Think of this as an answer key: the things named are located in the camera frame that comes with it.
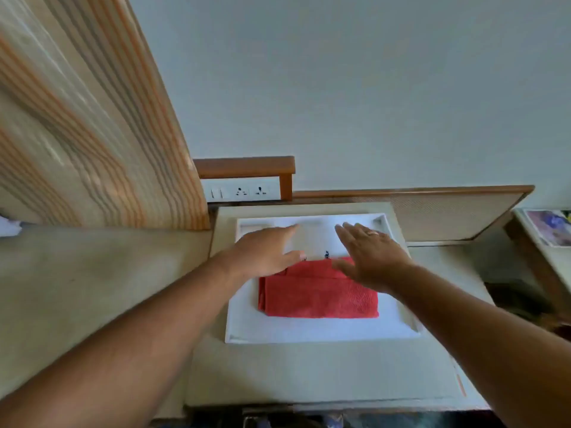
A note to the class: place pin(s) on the person's left hand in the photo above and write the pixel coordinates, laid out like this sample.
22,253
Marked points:
258,256

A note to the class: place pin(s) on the person's right hand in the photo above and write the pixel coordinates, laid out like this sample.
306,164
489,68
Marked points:
379,262

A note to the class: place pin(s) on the person's right middle finger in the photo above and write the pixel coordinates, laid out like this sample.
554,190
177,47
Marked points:
357,235

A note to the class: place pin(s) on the person's left thumb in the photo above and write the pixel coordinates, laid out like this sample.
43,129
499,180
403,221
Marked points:
294,258

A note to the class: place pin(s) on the person's right thumb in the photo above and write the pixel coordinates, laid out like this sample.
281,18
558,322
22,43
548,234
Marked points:
344,267

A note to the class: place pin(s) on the person's right little finger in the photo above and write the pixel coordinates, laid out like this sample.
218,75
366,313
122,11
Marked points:
386,240

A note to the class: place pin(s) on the person's left forearm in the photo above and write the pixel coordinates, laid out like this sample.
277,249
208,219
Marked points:
134,347

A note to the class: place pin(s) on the person's right forearm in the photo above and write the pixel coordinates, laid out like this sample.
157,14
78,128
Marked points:
490,347

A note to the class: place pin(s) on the folded red towel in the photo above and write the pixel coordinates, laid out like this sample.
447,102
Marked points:
316,294

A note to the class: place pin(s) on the white rectangular tray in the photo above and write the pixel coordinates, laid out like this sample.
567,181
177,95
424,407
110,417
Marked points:
312,329

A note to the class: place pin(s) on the beige bedside table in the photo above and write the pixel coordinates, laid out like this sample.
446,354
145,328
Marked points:
321,374

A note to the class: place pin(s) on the wooden side table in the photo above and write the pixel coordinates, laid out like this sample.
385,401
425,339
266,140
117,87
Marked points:
539,267

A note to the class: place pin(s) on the colourful printed magazine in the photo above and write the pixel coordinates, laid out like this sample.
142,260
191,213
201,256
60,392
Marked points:
551,227

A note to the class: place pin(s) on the striped beige orange curtain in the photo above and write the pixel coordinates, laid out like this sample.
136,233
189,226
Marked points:
89,129

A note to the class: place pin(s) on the white crumpled cloth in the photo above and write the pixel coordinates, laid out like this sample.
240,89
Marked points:
9,227

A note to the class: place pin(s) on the beige wood-framed wall panel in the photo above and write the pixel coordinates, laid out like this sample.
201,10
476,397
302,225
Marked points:
437,216

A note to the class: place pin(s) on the white wall socket panel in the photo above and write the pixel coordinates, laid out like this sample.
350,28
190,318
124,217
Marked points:
241,190

